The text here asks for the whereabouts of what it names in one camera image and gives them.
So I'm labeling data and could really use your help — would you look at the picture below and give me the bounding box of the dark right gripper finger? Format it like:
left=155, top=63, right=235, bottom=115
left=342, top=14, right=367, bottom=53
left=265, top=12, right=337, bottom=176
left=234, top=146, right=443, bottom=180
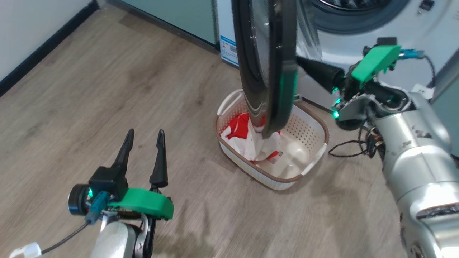
left=296, top=56, right=346, bottom=95

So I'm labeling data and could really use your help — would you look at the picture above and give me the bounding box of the left arm cable blue connector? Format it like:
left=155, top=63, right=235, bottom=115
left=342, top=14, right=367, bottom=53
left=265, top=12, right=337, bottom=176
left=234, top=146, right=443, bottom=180
left=39, top=191, right=110, bottom=255

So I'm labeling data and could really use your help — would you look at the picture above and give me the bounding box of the white washing machine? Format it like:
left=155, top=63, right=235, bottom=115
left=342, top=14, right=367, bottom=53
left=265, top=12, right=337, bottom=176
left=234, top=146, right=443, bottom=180
left=216, top=0, right=459, bottom=110

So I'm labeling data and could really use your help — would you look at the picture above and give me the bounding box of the blue white energy label sticker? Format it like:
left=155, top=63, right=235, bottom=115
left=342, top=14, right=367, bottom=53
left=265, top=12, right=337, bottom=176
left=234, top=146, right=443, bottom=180
left=219, top=35, right=239, bottom=67

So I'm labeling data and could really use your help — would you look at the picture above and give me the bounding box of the arm cable blue connector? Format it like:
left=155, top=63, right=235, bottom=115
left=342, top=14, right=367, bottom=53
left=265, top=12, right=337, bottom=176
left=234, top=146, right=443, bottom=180
left=396, top=48, right=436, bottom=88
left=39, top=191, right=110, bottom=255

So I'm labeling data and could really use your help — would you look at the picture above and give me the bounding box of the thin black arm cable loop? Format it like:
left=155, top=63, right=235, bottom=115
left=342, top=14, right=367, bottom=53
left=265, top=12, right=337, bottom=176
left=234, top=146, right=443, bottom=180
left=328, top=118, right=380, bottom=159

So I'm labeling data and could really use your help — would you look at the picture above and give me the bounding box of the black skirting board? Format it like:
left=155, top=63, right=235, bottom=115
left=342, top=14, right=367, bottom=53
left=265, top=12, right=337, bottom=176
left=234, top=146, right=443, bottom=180
left=0, top=0, right=99, bottom=97

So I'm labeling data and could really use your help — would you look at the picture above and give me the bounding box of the white cable label tag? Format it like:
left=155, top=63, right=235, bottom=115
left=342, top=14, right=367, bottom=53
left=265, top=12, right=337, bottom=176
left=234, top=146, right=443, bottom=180
left=9, top=242, right=43, bottom=258

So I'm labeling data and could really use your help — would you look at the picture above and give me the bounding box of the black round washing machine door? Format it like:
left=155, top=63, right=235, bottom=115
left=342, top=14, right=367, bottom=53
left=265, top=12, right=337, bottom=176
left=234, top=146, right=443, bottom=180
left=231, top=0, right=321, bottom=140

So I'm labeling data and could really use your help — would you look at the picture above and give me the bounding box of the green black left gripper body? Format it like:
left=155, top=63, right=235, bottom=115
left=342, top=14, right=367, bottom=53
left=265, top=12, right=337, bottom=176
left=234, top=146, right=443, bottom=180
left=108, top=188, right=175, bottom=220

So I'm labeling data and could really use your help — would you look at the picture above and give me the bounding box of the right arm cable blue connector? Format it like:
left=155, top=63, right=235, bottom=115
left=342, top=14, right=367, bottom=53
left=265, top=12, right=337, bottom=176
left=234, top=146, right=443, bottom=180
left=396, top=48, right=436, bottom=88

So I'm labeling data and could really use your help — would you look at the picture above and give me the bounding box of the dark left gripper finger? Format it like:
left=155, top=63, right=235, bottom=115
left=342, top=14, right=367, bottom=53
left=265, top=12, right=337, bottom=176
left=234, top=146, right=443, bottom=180
left=111, top=128, right=135, bottom=173
left=149, top=129, right=169, bottom=193

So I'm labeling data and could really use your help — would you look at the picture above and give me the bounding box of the cream perforated laundry basket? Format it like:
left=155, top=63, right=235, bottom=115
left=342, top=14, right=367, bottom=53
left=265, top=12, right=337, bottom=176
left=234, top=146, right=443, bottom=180
left=214, top=89, right=330, bottom=191

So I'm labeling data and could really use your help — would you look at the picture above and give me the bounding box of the red and white garment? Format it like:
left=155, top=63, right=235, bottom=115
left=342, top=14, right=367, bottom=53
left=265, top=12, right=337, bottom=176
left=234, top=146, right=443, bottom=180
left=220, top=112, right=282, bottom=163

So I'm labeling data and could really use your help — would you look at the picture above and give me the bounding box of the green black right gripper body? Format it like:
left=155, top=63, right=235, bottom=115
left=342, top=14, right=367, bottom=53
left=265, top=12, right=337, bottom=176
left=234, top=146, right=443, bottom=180
left=340, top=44, right=402, bottom=101

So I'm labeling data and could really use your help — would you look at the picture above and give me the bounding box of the teal cabinet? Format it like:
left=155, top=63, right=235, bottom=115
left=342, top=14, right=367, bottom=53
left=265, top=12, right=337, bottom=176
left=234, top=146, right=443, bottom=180
left=429, top=47, right=459, bottom=158
left=118, top=0, right=219, bottom=47

